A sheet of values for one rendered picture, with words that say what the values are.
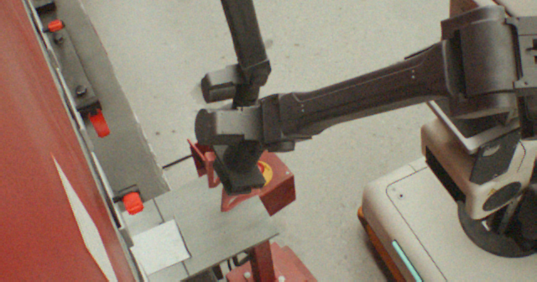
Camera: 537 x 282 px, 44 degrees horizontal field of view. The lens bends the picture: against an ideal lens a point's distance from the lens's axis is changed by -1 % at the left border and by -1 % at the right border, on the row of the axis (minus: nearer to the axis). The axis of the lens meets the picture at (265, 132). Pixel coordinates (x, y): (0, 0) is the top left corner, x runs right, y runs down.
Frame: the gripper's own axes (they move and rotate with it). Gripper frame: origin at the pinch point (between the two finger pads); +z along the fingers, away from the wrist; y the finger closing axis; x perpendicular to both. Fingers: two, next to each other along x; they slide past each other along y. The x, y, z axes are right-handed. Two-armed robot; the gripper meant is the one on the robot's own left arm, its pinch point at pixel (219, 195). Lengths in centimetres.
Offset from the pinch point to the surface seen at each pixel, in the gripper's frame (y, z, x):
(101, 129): -15.7, -2.0, -17.4
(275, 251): -29, 73, 65
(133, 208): 10.5, -14.0, -24.3
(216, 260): 7.7, 8.5, -0.7
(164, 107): -112, 89, 63
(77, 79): -56, 23, -4
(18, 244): 47, -63, -56
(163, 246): 0.6, 12.2, -7.3
